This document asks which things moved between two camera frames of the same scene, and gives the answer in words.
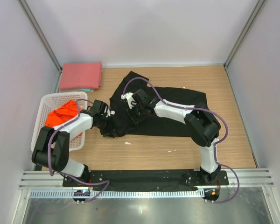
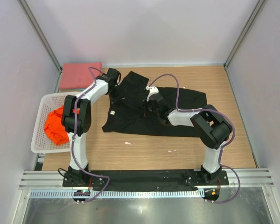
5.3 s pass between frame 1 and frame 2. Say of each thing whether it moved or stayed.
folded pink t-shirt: stayed
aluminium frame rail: stayed
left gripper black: moved
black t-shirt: stayed
